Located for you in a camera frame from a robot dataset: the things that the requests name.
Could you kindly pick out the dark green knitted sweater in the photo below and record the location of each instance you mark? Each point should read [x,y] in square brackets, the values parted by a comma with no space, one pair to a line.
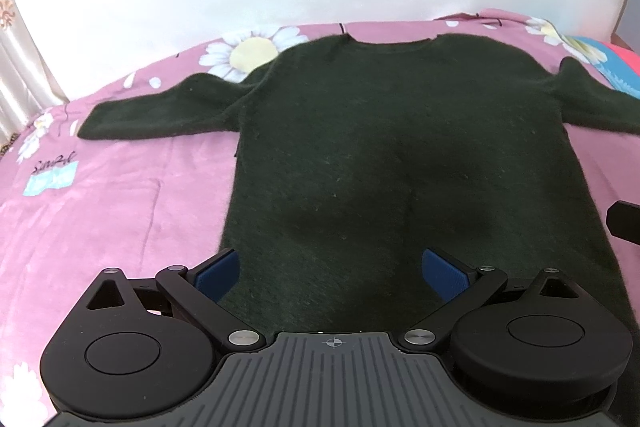
[355,158]

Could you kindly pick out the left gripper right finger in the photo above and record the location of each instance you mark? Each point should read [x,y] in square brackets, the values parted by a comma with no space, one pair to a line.
[463,289]

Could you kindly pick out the beige patterned curtain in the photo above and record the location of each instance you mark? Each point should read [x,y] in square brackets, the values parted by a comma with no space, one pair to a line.
[27,85]

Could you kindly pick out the wooden bed headboard edge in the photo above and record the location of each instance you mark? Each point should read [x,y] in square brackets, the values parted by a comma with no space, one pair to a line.
[627,30]

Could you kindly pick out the blue and red pillow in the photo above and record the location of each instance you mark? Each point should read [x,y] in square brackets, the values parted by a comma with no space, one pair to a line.
[619,66]

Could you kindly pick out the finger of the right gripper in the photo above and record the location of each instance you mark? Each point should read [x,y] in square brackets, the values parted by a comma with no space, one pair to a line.
[623,221]

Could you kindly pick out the pink floral bed sheet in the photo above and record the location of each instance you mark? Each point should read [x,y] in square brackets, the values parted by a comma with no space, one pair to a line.
[70,208]

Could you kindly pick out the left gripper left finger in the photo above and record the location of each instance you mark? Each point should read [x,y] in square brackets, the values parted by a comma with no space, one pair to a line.
[195,294]

